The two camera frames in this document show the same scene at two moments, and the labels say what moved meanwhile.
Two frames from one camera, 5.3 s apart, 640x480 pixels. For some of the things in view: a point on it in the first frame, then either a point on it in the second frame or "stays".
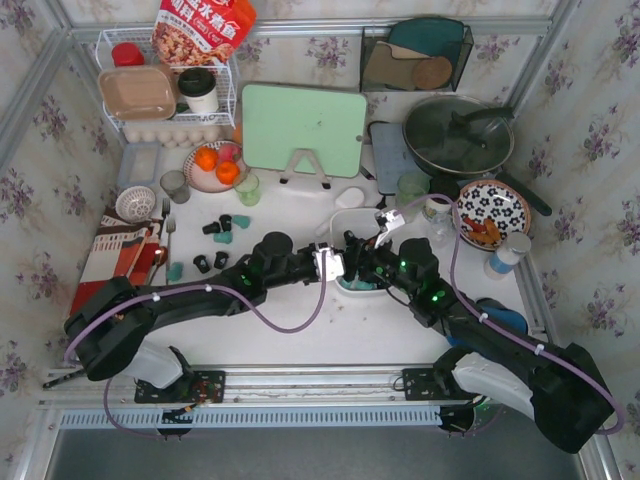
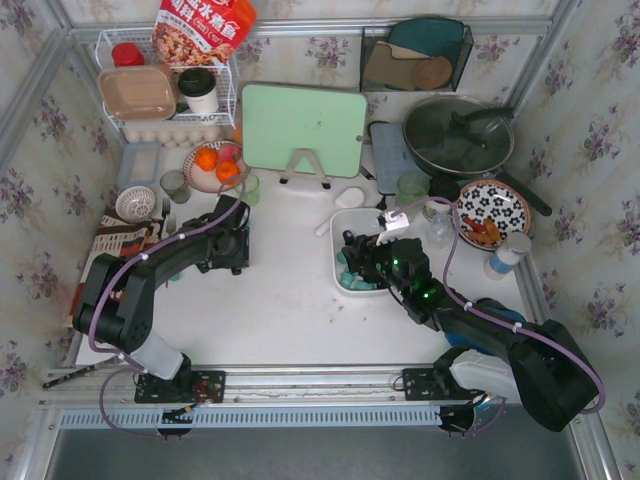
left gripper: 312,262 to 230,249
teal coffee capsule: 360,284 stays
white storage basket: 361,222 stays
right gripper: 368,262 stays
